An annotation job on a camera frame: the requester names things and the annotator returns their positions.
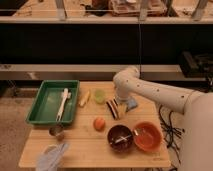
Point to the orange bowl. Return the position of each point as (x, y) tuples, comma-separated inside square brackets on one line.
[(147, 136)]

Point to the green plastic tray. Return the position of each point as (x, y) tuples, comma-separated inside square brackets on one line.
[(48, 100)]

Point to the white plastic fork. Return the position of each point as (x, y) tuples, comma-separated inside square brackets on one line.
[(66, 94)]

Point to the small metal cup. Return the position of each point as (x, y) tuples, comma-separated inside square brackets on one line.
[(57, 131)]

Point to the yellow banana piece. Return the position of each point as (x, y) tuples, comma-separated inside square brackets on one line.
[(84, 99)]

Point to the black equipment on shelf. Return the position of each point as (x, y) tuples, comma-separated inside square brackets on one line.
[(196, 66)]

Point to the dark purple bowl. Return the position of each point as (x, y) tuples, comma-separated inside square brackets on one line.
[(115, 133)]

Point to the striped black eraser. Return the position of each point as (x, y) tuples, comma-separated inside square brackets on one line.
[(111, 105)]

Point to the orange peach fruit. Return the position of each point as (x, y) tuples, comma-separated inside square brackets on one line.
[(99, 124)]

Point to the crumpled blue white cloth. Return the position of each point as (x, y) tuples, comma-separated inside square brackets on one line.
[(49, 160)]

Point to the metal spoon in bowl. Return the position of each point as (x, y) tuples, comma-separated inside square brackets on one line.
[(122, 139)]

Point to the wooden table board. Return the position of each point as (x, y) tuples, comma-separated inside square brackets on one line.
[(89, 148)]

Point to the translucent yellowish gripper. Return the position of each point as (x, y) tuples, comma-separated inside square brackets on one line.
[(122, 109)]

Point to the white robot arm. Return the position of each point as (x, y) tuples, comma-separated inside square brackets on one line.
[(196, 152)]

